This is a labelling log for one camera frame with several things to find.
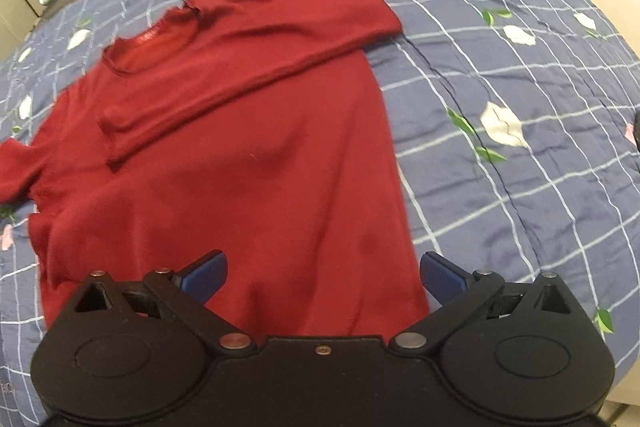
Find blue floral checked quilt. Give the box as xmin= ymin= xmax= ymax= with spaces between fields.
xmin=0 ymin=0 xmax=640 ymax=408

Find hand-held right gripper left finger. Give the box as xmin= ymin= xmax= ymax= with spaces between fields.
xmin=74 ymin=250 xmax=253 ymax=354

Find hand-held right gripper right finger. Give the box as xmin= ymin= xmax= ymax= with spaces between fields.
xmin=390 ymin=252 xmax=576 ymax=353

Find red sweater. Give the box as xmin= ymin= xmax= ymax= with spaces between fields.
xmin=0 ymin=0 xmax=431 ymax=333

